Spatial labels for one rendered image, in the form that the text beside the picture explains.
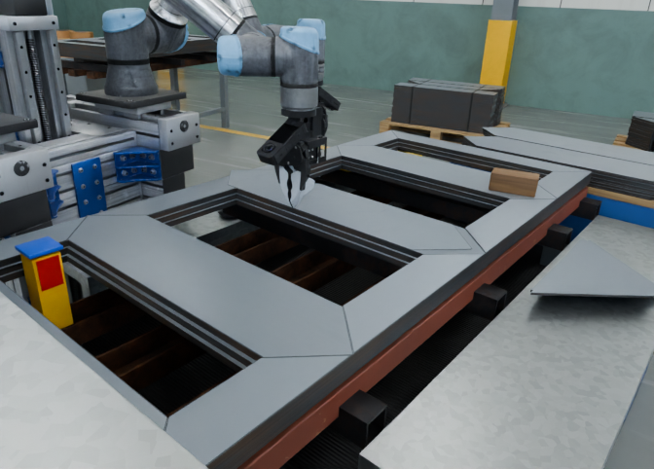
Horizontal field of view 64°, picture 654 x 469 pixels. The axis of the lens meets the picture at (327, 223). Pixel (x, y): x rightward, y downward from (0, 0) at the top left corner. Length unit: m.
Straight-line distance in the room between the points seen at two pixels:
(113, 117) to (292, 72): 0.78
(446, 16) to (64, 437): 8.06
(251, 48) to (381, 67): 7.63
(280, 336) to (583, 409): 0.48
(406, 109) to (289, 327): 4.88
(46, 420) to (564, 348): 0.87
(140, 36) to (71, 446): 1.38
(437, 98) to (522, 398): 4.73
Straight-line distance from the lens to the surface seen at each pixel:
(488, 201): 1.48
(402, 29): 8.50
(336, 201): 1.31
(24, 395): 0.45
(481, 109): 5.41
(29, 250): 1.08
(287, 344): 0.79
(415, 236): 1.15
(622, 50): 7.96
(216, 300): 0.90
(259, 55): 1.05
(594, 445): 0.89
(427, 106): 5.54
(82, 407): 0.43
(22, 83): 1.58
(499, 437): 0.85
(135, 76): 1.66
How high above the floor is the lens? 1.32
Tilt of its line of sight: 23 degrees down
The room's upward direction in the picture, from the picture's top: 2 degrees clockwise
